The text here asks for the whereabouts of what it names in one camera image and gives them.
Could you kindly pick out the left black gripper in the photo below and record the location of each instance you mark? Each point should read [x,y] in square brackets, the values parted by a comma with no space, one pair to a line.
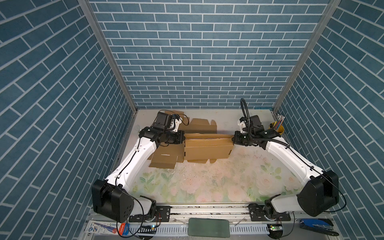
[179,139]

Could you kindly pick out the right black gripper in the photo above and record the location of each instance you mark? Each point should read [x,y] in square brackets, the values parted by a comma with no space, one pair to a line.
[235,139]

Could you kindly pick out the brown cardboard box sheet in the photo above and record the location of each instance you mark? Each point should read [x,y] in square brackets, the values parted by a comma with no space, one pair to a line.
[203,147]

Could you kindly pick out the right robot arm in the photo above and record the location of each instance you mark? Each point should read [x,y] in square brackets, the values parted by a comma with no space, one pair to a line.
[320,188]

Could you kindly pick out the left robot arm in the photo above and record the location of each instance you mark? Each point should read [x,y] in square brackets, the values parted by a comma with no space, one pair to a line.
[111,196]

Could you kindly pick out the yellow pencil cup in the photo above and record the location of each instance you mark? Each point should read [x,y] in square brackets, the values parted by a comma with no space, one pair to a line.
[280,130]

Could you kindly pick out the coloured pencils bundle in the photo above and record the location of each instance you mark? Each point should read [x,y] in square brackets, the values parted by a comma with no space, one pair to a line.
[279,121]

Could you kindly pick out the green rectangular pad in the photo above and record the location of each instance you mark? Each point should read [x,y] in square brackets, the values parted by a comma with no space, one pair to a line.
[214,228]

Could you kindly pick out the blue black pliers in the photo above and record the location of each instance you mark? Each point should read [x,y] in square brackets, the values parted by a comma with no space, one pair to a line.
[321,226]

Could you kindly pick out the white printed package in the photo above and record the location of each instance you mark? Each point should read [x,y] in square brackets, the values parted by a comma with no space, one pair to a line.
[107,228]

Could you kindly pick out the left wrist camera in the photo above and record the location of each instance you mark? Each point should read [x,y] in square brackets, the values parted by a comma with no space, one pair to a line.
[167,122]

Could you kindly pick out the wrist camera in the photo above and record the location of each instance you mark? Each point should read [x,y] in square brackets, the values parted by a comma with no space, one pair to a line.
[167,122]
[252,125]

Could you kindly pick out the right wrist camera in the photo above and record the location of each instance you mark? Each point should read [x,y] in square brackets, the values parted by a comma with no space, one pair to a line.
[252,125]

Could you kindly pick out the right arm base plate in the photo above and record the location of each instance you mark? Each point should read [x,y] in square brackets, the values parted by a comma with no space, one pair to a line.
[260,213]

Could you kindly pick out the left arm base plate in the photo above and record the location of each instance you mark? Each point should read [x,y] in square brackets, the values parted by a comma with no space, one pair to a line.
[159,214]

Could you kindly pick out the aluminium front rail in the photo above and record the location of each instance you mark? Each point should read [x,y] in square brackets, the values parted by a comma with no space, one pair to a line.
[241,226]

